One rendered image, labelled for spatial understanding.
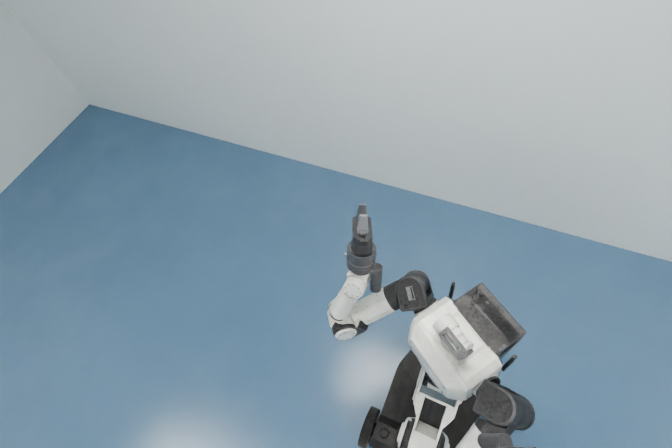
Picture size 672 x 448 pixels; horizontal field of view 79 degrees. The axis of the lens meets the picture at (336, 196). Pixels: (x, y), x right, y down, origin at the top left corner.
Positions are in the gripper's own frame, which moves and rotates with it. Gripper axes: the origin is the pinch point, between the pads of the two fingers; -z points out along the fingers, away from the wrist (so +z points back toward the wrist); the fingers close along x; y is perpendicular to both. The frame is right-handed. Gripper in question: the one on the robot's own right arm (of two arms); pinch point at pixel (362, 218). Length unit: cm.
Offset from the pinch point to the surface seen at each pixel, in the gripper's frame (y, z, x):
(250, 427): 57, 166, -26
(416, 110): -37, 19, -129
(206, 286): 99, 138, -107
